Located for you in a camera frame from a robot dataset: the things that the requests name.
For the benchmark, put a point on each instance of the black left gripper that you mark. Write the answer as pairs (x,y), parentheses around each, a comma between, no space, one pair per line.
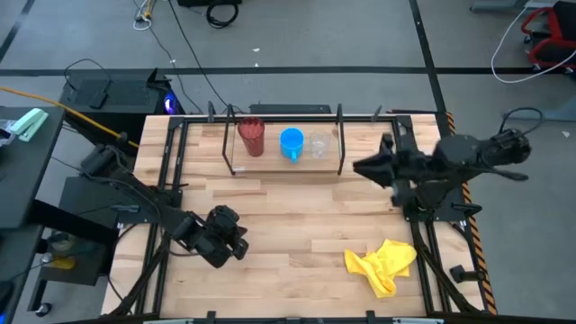
(213,247)

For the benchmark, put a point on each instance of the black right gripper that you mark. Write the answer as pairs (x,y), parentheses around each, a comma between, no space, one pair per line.
(409,168)

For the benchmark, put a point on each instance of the clear plastic cup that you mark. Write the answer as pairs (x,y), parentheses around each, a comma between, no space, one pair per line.
(320,145)

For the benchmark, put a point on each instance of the blue mug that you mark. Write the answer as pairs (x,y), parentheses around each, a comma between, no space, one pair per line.
(291,143)

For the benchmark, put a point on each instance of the red faceted plastic tumbler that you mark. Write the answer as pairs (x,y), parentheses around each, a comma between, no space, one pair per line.
(252,137)

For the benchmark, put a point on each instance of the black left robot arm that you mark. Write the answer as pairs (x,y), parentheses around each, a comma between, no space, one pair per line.
(144,195)

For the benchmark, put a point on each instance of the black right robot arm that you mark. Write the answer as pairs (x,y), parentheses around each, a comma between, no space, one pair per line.
(472,153)

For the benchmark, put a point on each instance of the yellow cloth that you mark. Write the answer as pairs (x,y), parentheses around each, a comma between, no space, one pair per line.
(382,267)

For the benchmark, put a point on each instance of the black power strip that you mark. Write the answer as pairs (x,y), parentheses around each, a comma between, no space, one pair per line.
(290,109)

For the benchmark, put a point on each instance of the black yellow hazard strip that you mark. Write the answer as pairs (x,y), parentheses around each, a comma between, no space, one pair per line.
(477,243)

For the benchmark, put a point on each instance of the black equipment cart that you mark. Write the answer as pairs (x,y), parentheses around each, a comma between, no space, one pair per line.
(81,198)

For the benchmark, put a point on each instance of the small yellow object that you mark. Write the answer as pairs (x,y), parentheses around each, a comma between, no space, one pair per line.
(63,263)

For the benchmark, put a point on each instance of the round grey spool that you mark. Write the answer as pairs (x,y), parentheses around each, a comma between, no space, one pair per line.
(60,242)

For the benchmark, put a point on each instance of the black computer tower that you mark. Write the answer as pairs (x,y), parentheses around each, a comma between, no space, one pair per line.
(121,92)

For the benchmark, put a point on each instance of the black desk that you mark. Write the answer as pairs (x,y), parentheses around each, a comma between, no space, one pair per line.
(27,180)

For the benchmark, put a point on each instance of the red black rolling stool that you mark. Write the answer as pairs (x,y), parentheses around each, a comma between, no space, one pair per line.
(566,18)

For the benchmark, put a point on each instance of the mint green stapler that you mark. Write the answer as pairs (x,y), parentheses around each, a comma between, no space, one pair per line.
(29,123)

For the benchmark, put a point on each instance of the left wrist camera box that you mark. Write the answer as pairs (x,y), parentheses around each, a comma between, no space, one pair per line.
(223,217)

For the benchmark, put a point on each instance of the black aluminium rig frame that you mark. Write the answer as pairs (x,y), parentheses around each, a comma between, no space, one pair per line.
(182,153)

